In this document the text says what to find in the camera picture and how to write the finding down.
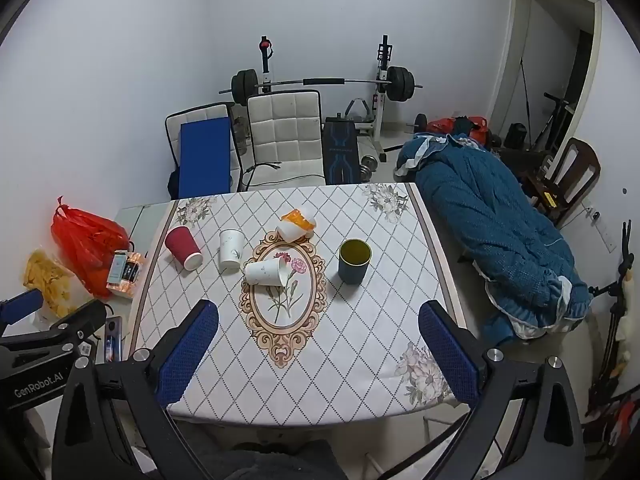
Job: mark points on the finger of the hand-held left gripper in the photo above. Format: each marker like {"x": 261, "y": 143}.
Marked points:
{"x": 75, "y": 322}
{"x": 20, "y": 306}

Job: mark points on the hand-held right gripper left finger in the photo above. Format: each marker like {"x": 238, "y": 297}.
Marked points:
{"x": 189, "y": 352}

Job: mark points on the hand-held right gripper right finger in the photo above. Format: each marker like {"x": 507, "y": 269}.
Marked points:
{"x": 450, "y": 355}

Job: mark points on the red paper cup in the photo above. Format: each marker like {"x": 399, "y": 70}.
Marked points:
{"x": 182, "y": 249}

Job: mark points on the plain white paper cup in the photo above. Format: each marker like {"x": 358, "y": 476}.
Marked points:
{"x": 264, "y": 271}

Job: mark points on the white speckled cup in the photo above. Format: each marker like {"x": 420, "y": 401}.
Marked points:
{"x": 231, "y": 250}

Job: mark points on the dark blue cup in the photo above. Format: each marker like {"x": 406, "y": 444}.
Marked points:
{"x": 354, "y": 265}

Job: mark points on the orange and white paper cup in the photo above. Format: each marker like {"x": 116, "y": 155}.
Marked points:
{"x": 296, "y": 225}

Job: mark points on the yellow plastic bag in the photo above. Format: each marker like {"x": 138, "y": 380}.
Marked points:
{"x": 47, "y": 280}

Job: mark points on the dark flat box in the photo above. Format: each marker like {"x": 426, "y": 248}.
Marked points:
{"x": 113, "y": 340}

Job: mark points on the small teal box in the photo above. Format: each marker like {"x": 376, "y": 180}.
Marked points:
{"x": 119, "y": 267}

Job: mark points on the orange packet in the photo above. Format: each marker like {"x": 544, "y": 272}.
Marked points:
{"x": 132, "y": 275}

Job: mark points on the red plastic bag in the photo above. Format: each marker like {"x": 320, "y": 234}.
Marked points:
{"x": 85, "y": 245}

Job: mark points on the diamond and floral pattern tablecloth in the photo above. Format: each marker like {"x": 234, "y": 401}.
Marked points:
{"x": 355, "y": 335}

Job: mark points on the person's dark trousers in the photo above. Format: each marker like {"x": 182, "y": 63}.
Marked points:
{"x": 265, "y": 462}

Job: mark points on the teal quilted blanket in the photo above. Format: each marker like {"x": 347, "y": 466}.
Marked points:
{"x": 490, "y": 220}

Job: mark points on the black tripod stand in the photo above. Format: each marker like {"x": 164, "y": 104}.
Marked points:
{"x": 624, "y": 280}

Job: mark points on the blue flat board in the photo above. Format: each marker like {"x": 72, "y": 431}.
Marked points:
{"x": 206, "y": 157}

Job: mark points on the metal dumbbells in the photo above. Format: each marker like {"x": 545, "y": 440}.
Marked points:
{"x": 367, "y": 166}

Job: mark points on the dark wooden chair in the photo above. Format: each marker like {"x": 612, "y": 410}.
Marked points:
{"x": 575, "y": 165}

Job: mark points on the black and blue bench pad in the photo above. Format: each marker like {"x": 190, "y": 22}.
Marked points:
{"x": 341, "y": 152}

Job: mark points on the white padded chair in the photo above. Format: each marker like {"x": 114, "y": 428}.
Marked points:
{"x": 285, "y": 130}
{"x": 200, "y": 112}

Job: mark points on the black kick scooter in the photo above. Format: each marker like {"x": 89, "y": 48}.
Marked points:
{"x": 552, "y": 120}

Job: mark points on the white barbell rack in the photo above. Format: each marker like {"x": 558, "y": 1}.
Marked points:
{"x": 382, "y": 105}

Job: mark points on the black barbell with weight plates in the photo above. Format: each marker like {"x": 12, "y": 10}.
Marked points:
{"x": 400, "y": 82}

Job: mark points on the white wall socket strip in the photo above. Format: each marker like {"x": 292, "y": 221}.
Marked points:
{"x": 600, "y": 227}

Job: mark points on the white door frame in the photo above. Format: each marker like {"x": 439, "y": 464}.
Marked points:
{"x": 505, "y": 60}

